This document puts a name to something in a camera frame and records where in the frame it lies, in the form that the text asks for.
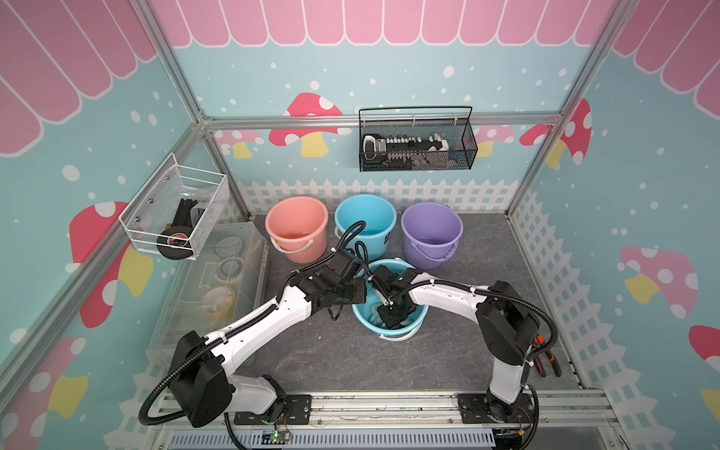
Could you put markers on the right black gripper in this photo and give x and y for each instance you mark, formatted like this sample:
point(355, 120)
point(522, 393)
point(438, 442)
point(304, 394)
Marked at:
point(391, 322)

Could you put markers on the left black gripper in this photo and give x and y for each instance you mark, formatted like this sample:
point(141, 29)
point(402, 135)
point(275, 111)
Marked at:
point(359, 297)

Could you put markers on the blue bucket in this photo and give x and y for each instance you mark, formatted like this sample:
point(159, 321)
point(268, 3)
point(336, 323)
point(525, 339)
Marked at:
point(379, 215)
point(417, 318)

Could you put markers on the purple bucket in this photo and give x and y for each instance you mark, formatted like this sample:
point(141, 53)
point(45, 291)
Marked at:
point(431, 234)

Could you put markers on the pink plastic bucket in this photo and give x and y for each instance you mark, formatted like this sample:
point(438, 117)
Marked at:
point(297, 229)

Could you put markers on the light green cloth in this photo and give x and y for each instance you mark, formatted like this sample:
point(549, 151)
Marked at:
point(369, 316)

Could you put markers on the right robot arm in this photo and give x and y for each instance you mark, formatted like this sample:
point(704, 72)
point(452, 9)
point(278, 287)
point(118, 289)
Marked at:
point(514, 330)

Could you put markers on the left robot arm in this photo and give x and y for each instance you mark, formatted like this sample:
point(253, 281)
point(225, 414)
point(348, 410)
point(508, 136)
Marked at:
point(203, 377)

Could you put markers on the clear plastic storage box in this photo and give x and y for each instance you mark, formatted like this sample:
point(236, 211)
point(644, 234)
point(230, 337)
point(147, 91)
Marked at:
point(225, 283)

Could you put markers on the orange black pliers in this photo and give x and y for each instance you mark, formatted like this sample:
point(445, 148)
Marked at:
point(551, 359)

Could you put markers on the black tape dispenser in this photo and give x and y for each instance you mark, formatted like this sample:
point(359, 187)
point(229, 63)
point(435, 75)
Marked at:
point(174, 243)

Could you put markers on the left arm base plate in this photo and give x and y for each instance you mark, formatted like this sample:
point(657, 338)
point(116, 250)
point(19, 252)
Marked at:
point(290, 410)

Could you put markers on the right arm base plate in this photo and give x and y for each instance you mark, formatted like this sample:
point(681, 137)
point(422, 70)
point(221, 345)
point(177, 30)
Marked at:
point(484, 408)

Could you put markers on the black wire mesh basket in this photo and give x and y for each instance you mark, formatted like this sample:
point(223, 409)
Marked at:
point(426, 138)

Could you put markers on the white wire basket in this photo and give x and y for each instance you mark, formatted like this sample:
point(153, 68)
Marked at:
point(152, 209)

